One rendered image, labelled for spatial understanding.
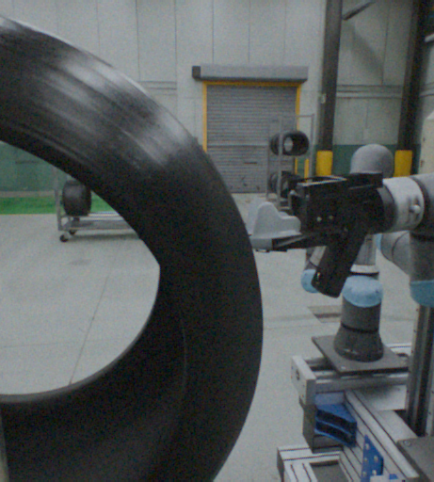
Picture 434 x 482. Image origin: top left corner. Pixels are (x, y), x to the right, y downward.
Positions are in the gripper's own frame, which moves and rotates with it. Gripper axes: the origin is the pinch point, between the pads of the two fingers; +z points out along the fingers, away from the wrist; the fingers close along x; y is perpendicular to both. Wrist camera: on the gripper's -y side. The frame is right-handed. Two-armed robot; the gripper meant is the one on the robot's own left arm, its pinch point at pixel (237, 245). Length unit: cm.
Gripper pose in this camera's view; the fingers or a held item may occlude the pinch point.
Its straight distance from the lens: 51.6
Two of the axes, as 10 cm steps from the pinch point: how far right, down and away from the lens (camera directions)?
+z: -9.7, 1.5, -1.8
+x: 2.1, 2.2, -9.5
